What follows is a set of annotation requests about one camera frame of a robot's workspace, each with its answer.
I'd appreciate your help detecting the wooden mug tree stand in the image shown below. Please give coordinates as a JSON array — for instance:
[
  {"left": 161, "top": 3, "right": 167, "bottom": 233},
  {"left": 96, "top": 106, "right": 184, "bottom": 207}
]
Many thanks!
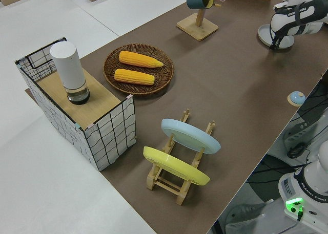
[{"left": 176, "top": 3, "right": 221, "bottom": 42}]

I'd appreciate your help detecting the wire basket with grid cloth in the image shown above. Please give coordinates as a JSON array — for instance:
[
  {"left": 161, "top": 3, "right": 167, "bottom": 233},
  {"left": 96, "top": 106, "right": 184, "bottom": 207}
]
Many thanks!
[{"left": 14, "top": 37, "right": 137, "bottom": 172}]

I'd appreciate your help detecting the long yellow corn cob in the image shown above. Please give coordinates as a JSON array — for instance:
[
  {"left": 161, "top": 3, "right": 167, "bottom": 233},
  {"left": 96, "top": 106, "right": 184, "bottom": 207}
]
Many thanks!
[{"left": 119, "top": 50, "right": 165, "bottom": 69}]

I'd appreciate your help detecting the yellow plate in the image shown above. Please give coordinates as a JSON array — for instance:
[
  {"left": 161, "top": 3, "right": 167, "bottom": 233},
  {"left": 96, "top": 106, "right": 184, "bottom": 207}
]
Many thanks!
[{"left": 142, "top": 146, "right": 211, "bottom": 186}]

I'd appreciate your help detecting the brown table mat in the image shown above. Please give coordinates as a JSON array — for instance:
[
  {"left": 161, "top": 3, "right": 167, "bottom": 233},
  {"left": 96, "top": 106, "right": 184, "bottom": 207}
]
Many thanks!
[{"left": 24, "top": 0, "right": 328, "bottom": 234}]

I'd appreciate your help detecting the brown wicker basket tray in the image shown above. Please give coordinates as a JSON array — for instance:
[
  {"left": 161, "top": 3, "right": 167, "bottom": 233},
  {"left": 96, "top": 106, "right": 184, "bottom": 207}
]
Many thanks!
[{"left": 103, "top": 43, "right": 175, "bottom": 96}]

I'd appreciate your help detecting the light wooden board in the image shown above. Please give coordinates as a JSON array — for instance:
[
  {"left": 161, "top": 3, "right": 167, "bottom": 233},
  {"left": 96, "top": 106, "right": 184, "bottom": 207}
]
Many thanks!
[{"left": 35, "top": 70, "right": 121, "bottom": 126}]

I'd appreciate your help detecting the light blue plate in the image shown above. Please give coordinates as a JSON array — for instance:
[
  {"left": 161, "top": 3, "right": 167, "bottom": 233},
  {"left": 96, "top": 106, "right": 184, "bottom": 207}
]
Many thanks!
[{"left": 160, "top": 118, "right": 221, "bottom": 155}]

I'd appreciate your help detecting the gray stand foot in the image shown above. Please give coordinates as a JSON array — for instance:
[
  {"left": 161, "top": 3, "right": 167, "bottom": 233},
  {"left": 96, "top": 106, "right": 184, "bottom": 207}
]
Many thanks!
[{"left": 222, "top": 200, "right": 270, "bottom": 234}]

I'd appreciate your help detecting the black cable connector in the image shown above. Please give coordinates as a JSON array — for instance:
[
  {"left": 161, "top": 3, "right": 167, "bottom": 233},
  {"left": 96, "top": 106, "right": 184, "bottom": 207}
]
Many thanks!
[{"left": 286, "top": 143, "right": 307, "bottom": 159}]

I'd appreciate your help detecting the gray round plate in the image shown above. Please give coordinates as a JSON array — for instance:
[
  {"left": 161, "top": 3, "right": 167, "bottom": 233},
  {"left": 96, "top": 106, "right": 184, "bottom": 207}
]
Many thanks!
[{"left": 257, "top": 24, "right": 295, "bottom": 51}]

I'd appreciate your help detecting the short yellow corn cob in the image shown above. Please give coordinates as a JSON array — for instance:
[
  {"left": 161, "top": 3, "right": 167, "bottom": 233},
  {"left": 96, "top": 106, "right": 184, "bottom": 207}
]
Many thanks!
[{"left": 114, "top": 68, "right": 155, "bottom": 86}]

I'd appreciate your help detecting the wooden dish rack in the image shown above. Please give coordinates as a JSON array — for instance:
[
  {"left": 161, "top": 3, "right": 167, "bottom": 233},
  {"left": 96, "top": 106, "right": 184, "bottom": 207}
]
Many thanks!
[{"left": 146, "top": 109, "right": 216, "bottom": 206}]

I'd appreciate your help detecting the black floor cable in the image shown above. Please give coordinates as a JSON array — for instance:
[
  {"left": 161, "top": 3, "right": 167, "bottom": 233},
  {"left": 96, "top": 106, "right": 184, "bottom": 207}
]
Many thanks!
[{"left": 252, "top": 162, "right": 311, "bottom": 186}]

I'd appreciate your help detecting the blue call bell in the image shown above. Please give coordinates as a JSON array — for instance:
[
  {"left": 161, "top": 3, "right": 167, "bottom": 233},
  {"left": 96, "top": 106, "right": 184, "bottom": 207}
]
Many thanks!
[{"left": 286, "top": 91, "right": 305, "bottom": 107}]

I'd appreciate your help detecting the white metal mount frame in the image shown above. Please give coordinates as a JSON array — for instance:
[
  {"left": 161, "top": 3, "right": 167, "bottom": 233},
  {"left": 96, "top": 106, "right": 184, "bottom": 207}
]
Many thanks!
[{"left": 281, "top": 116, "right": 323, "bottom": 168}]

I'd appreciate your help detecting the white cylinder with clear base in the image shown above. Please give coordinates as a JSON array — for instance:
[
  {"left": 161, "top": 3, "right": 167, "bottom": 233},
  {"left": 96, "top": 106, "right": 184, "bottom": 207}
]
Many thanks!
[{"left": 49, "top": 41, "right": 91, "bottom": 105}]

